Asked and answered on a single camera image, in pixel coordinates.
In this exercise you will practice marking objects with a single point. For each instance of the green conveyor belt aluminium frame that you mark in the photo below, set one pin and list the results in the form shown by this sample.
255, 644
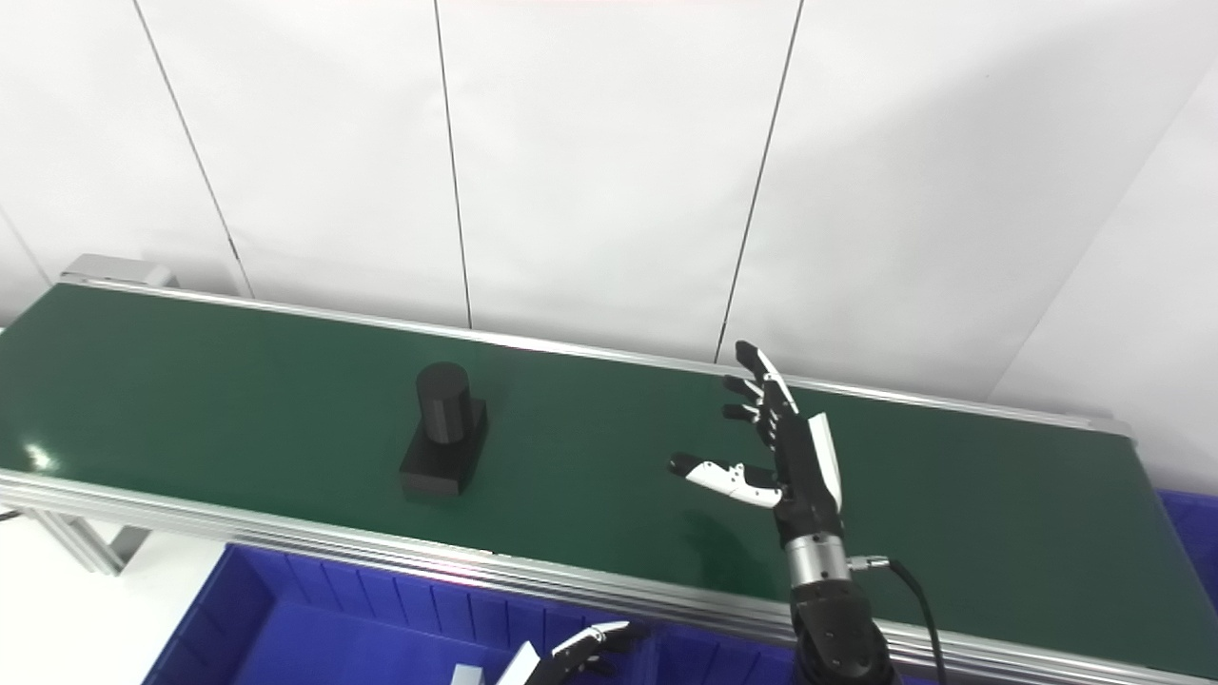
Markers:
285, 409

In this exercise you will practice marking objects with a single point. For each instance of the white rectangular block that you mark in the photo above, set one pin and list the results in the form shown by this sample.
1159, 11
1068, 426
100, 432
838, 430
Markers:
466, 675

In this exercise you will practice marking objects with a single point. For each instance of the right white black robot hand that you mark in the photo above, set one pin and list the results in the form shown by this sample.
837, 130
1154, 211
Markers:
799, 476

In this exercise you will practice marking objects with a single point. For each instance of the black cylinder block part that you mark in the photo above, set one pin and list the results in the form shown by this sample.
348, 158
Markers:
442, 438

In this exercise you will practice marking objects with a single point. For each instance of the aluminium conveyor support leg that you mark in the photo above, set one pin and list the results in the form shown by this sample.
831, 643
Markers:
95, 542

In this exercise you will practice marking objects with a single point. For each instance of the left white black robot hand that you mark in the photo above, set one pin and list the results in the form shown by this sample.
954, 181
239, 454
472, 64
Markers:
580, 656

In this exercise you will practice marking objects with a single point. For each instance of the grey conveyor end housing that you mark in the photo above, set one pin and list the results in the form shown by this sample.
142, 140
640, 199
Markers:
119, 271

